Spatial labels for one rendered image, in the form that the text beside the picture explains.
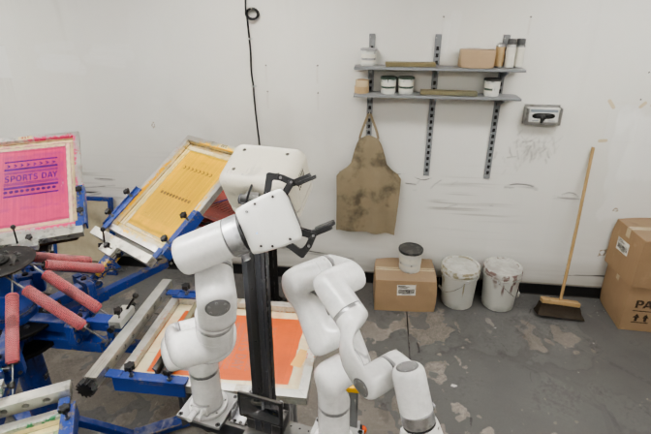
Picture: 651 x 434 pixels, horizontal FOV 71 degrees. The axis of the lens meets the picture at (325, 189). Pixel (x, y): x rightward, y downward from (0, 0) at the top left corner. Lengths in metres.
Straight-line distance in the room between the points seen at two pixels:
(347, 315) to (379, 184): 2.68
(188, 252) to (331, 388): 0.67
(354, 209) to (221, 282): 3.05
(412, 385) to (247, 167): 0.64
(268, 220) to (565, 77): 3.24
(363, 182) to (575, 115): 1.68
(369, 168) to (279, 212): 2.95
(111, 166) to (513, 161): 3.43
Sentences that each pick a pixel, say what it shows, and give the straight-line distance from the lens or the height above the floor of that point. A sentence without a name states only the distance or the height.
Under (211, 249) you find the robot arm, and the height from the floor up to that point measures 1.98.
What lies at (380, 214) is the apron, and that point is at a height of 0.73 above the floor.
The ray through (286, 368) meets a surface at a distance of 2.08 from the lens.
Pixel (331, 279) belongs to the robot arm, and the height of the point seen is 1.73.
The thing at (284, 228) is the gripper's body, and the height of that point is 2.02.
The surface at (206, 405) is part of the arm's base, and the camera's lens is 1.67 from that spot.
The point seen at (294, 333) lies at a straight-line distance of 2.24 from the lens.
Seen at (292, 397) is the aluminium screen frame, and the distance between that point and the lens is 1.93.
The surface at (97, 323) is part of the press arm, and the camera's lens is 2.40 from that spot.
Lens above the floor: 2.39
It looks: 22 degrees down
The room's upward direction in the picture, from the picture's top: straight up
